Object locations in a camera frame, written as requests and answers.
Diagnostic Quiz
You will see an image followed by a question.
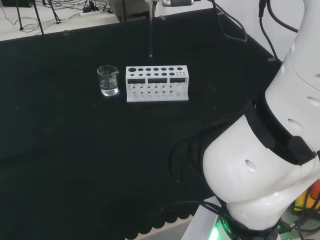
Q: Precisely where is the white test tube rack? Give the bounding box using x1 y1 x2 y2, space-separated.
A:
125 64 190 103

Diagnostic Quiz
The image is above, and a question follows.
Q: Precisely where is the clear glass beaker with water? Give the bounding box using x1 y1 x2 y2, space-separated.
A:
96 64 119 97

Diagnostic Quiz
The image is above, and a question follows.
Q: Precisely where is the black box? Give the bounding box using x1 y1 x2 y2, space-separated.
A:
112 0 151 24

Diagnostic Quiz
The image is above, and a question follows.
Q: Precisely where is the white power strip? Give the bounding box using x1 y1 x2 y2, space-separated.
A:
78 9 101 18

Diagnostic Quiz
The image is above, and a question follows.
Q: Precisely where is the black tripod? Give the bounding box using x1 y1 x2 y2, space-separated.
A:
14 0 62 35

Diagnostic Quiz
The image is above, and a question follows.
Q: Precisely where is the black bench cloth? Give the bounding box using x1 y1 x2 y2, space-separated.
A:
0 6 285 240

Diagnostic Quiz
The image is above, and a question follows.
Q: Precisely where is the yellow stop button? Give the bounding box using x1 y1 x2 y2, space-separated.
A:
292 178 320 216

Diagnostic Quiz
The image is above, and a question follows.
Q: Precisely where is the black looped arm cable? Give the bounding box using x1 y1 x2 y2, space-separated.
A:
210 0 249 43

